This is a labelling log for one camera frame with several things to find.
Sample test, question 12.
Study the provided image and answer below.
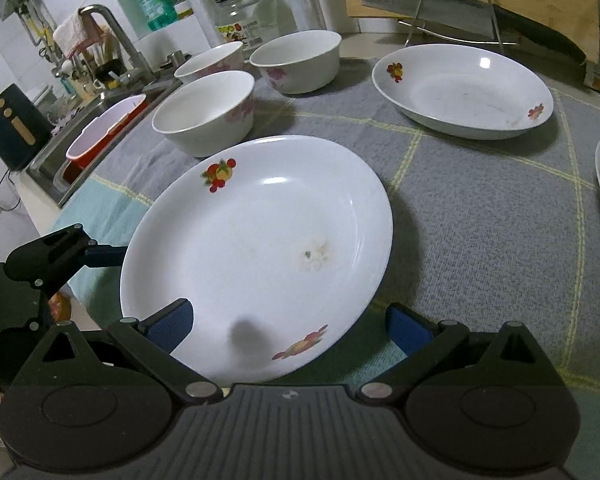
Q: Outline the black utensil holder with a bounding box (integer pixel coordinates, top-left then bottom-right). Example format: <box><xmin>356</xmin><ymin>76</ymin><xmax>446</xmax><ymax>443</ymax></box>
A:
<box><xmin>94</xmin><ymin>57</ymin><xmax>126</xmax><ymax>84</ymax></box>

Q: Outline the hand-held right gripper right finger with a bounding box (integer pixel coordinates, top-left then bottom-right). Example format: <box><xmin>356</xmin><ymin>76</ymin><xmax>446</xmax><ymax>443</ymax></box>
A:
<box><xmin>356</xmin><ymin>302</ymin><xmax>568</xmax><ymax>406</ymax></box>

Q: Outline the pink white cloth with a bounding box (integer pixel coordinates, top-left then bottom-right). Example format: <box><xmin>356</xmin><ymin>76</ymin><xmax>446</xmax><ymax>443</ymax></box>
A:
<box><xmin>52</xmin><ymin>10</ymin><xmax>101</xmax><ymax>58</ymax></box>

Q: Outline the pink red basin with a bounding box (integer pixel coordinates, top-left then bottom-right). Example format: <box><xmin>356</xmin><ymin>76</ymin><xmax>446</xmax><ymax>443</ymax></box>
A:
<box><xmin>65</xmin><ymin>93</ymin><xmax>148</xmax><ymax>171</ymax></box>

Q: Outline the glass jar green lid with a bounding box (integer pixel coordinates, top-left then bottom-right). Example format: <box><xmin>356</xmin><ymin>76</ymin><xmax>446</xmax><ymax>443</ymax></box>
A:
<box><xmin>212</xmin><ymin>0</ymin><xmax>278</xmax><ymax>51</ymax></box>

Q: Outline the steel faucet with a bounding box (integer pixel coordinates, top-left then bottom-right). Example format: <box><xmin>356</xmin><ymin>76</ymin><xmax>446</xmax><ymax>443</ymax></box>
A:
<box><xmin>80</xmin><ymin>4</ymin><xmax>156</xmax><ymax>83</ymax></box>

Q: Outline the white pink flower bowl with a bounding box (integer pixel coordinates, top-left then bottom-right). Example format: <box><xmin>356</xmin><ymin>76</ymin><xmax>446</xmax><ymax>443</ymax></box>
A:
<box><xmin>249</xmin><ymin>30</ymin><xmax>342</xmax><ymax>95</ymax></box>
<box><xmin>151</xmin><ymin>70</ymin><xmax>256</xmax><ymax>158</ymax></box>
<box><xmin>174</xmin><ymin>41</ymin><xmax>245</xmax><ymax>86</ymax></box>

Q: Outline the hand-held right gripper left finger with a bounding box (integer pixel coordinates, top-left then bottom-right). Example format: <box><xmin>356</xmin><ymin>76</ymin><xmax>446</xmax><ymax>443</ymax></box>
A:
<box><xmin>11</xmin><ymin>298</ymin><xmax>224</xmax><ymax>406</ymax></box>

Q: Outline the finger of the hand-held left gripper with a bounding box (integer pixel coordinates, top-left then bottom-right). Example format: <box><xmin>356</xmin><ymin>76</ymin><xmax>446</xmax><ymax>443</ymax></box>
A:
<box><xmin>4</xmin><ymin>225</ymin><xmax>126</xmax><ymax>329</ymax></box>

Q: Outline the grey checked table mat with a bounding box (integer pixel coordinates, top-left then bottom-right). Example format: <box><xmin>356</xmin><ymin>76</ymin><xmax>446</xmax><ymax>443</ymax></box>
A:
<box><xmin>87</xmin><ymin>55</ymin><xmax>600</xmax><ymax>466</ymax></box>

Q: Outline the steel wire rack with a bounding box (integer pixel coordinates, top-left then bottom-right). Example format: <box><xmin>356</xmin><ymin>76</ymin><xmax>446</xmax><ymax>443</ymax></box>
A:
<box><xmin>397</xmin><ymin>0</ymin><xmax>521</xmax><ymax>56</ymax></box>

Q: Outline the steel sink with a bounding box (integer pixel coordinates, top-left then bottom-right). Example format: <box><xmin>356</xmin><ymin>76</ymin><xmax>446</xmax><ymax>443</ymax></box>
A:
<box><xmin>25</xmin><ymin>77</ymin><xmax>181</xmax><ymax>208</ymax></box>

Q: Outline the dark air fryer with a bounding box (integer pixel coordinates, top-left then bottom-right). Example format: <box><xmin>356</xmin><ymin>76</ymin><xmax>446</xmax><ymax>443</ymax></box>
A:
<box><xmin>0</xmin><ymin>83</ymin><xmax>53</xmax><ymax>171</ymax></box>

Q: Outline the steel cleaver black handle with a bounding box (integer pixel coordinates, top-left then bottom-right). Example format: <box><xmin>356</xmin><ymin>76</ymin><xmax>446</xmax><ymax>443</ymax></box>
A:
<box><xmin>362</xmin><ymin>0</ymin><xmax>588</xmax><ymax>66</ymax></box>

